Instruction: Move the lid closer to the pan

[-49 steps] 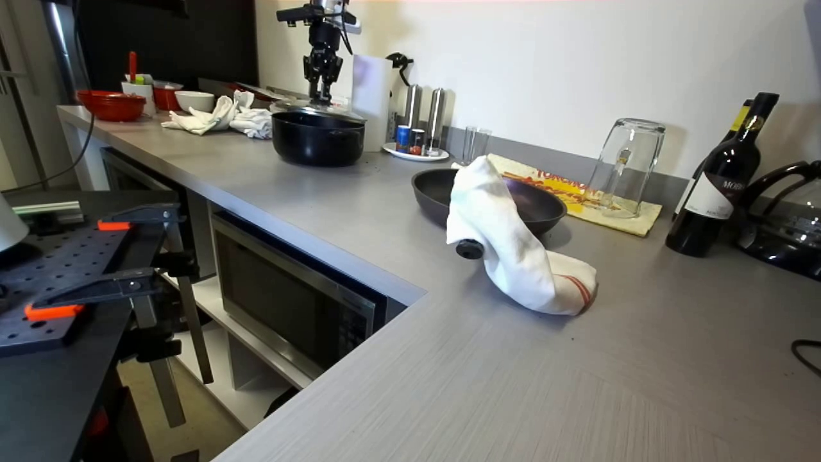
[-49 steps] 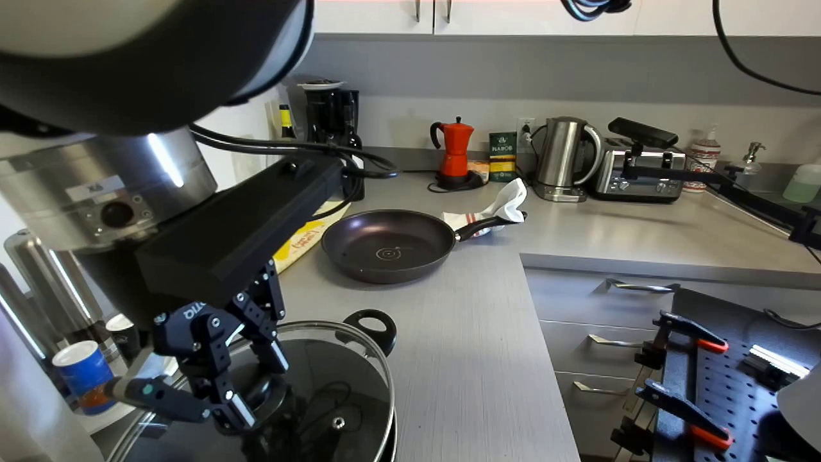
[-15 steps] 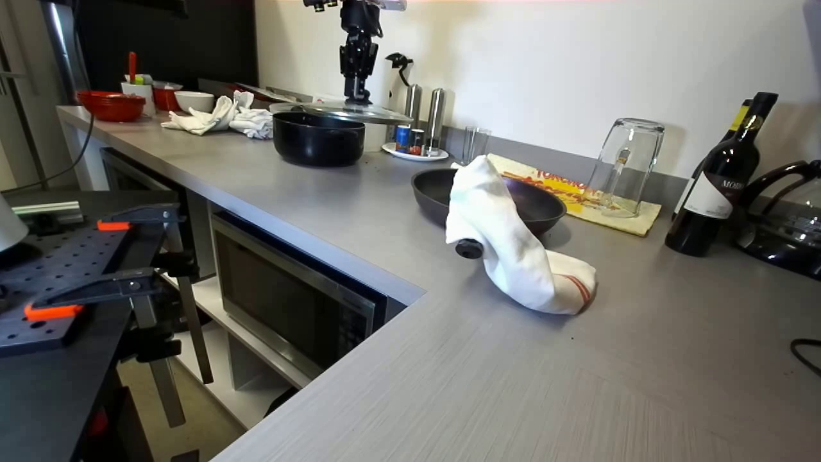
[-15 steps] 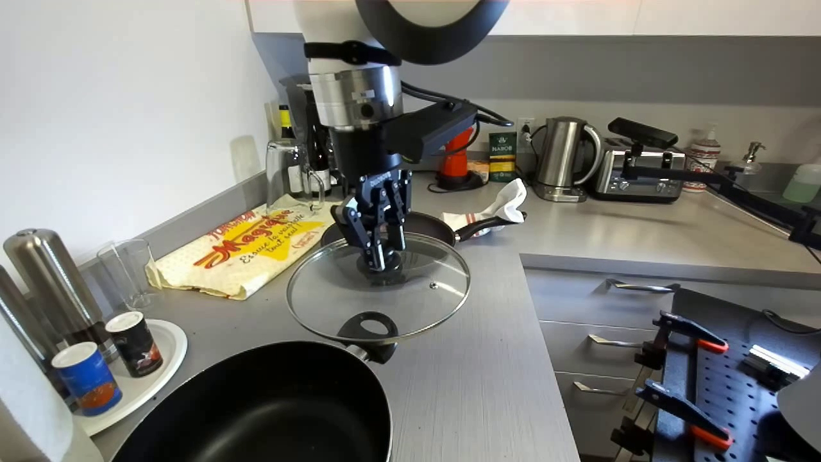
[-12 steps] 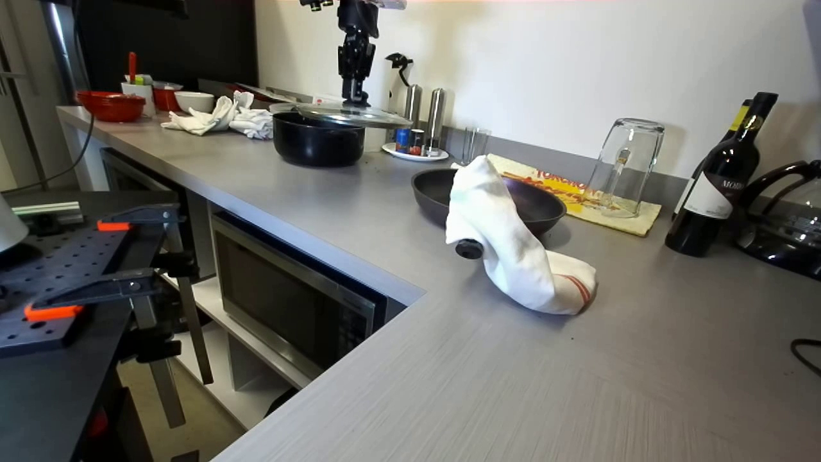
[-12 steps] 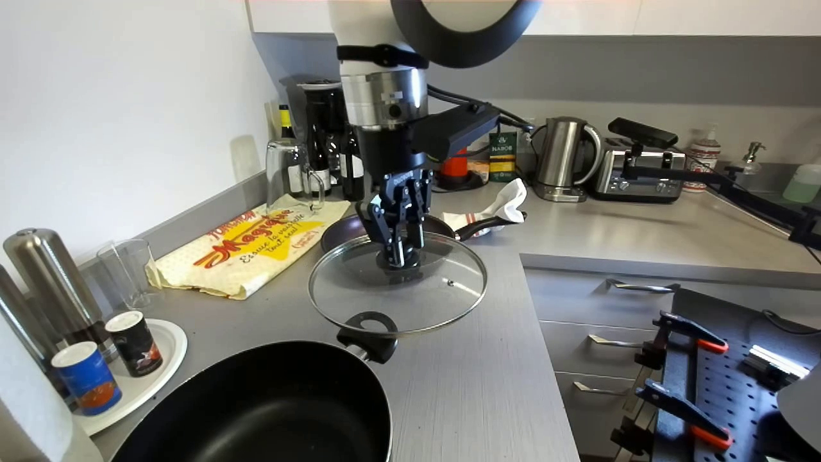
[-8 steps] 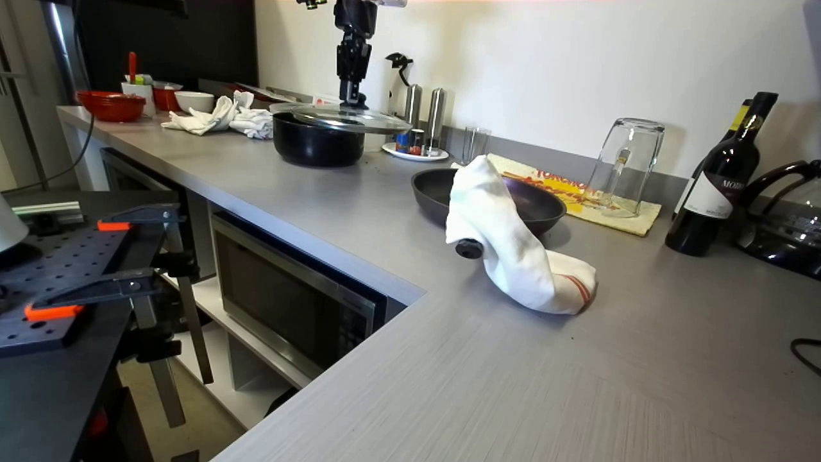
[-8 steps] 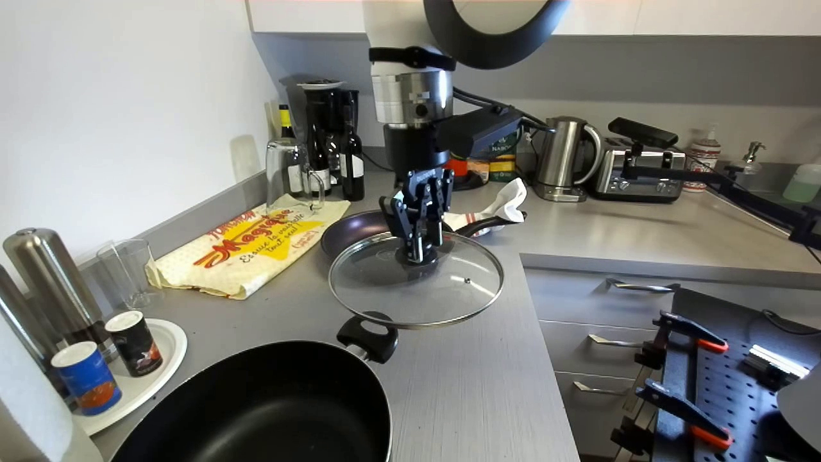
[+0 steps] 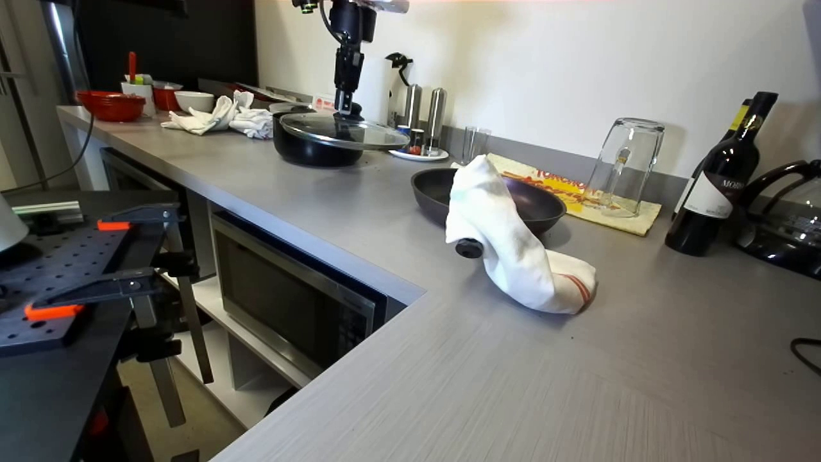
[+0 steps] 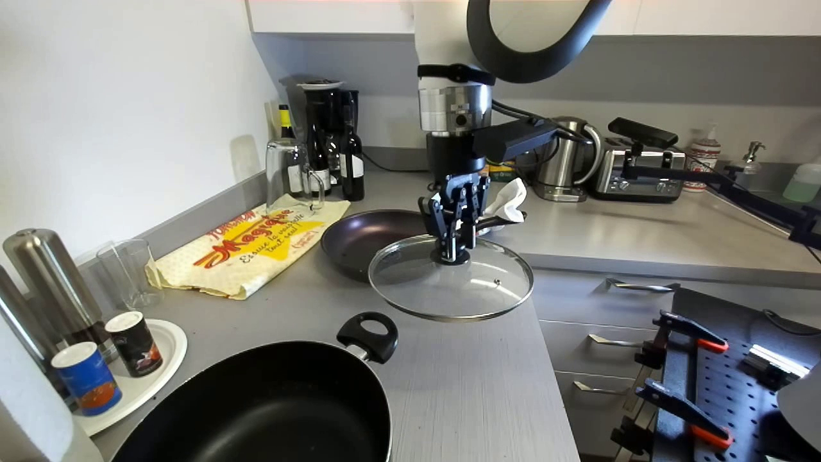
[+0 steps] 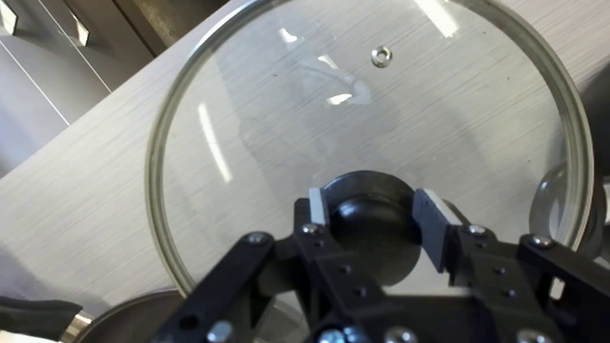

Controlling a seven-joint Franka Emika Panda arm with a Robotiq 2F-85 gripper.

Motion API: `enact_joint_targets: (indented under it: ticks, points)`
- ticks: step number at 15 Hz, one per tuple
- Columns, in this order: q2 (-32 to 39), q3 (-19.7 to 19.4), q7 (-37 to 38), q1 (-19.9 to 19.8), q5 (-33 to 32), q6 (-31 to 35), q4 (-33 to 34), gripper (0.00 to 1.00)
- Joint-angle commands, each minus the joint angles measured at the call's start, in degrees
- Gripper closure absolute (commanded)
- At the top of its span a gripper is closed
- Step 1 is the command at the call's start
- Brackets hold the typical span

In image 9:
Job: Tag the white cloth with red stripes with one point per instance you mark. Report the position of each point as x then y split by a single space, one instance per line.
514 247

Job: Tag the built-in microwave oven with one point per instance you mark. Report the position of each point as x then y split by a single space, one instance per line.
283 299

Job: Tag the crumpled plain white cloth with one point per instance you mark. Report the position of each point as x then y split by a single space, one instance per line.
220 117

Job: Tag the black cooking pot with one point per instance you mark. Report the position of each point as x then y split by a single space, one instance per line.
312 155

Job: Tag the glass pot lid black knob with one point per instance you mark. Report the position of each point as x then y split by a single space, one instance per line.
376 133

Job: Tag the white round plate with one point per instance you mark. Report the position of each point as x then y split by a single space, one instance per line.
428 155

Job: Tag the black clamp orange tip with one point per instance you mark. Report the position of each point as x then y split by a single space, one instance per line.
130 223
94 290

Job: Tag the bottle with yellow foil cap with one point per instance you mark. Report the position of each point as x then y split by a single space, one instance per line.
743 117

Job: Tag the large red bowl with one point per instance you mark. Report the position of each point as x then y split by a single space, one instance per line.
112 104

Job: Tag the white utensil holder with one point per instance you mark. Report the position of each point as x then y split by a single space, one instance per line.
137 93

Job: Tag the black perforated mounting board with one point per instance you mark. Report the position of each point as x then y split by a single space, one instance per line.
61 273

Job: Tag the dark brown bowl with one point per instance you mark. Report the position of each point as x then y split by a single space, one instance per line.
432 194

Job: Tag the dark wine bottle white label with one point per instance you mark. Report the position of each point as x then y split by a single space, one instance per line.
714 194

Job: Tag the yellow printed tea towel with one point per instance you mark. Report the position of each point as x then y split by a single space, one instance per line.
592 200

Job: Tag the white paper carton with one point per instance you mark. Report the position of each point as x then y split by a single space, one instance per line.
376 86

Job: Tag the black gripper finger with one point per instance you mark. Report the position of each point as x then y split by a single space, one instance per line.
356 81
343 81

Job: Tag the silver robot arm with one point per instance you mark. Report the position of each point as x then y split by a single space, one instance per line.
385 2

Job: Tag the red labelled small jar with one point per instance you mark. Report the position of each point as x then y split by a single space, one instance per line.
419 142

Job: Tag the light grey rounded shade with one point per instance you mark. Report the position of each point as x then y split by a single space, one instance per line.
10 226

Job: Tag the steel pepper mill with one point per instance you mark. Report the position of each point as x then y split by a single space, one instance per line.
412 104
438 111

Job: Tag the small red bowl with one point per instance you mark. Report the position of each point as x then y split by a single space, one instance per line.
169 96

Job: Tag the black trigger spray bottle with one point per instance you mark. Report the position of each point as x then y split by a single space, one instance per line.
400 73

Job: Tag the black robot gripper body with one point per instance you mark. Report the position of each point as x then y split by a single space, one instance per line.
352 20

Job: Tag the upturned clear glass jug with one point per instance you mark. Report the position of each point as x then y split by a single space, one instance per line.
629 168

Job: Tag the white ceramic bowl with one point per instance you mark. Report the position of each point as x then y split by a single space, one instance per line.
197 101

